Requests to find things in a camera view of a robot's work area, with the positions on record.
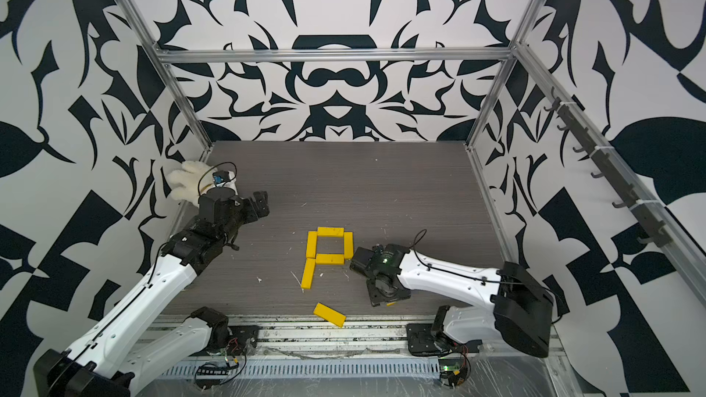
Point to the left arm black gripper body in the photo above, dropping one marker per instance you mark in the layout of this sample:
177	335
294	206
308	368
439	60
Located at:
246	213

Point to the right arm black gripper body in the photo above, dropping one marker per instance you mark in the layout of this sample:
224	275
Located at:
379	298

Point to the yellow block vertical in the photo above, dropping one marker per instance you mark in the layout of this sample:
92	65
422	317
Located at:
349	246
311	245
308	273

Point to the yellow block bar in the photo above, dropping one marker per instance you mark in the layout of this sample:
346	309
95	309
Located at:
330	260
333	232

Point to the yellow block top bar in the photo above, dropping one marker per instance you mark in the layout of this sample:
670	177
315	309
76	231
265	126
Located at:
333	232

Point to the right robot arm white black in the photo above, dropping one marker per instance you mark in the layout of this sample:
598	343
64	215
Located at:
506	303

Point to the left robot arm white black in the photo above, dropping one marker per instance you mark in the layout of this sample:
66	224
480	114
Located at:
105	361

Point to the white plush teddy bear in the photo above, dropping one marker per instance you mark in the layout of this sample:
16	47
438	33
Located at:
189	181

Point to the yellow block front edge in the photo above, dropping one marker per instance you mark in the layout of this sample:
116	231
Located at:
330	315

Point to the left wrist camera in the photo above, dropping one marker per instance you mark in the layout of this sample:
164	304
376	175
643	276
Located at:
223	178

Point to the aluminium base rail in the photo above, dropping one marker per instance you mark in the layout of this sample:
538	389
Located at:
308	336

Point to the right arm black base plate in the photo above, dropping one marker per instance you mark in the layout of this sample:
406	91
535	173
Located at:
423	342

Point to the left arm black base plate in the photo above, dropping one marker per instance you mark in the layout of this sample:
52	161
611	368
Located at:
233	341

